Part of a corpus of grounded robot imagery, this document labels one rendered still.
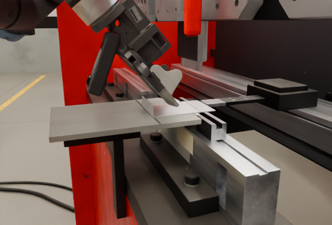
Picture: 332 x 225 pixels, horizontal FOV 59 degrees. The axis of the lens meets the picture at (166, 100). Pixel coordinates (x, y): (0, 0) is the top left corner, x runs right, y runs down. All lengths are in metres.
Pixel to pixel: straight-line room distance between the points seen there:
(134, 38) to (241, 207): 0.33
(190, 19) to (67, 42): 1.03
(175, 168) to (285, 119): 0.31
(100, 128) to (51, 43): 7.28
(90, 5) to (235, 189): 0.36
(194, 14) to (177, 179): 0.28
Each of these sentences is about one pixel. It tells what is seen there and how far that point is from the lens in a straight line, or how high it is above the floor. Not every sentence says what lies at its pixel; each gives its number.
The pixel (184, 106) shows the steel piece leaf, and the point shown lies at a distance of 0.61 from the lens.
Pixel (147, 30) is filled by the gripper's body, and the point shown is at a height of 1.16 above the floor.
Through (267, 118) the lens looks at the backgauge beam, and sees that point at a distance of 0.80.
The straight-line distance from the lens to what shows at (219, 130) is 0.53.
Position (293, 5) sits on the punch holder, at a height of 1.19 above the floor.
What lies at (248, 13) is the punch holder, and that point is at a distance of 0.38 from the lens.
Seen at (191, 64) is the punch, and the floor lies 1.09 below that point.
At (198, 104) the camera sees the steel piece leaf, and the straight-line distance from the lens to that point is 0.63.
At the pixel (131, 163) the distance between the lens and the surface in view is 0.66.
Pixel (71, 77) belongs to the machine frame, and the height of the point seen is 0.93.
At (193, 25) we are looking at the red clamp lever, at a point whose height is 1.17.
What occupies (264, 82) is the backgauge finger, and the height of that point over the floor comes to 1.03.
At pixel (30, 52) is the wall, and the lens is 7.89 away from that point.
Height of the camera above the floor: 1.17
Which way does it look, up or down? 15 degrees down
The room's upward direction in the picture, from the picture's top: straight up
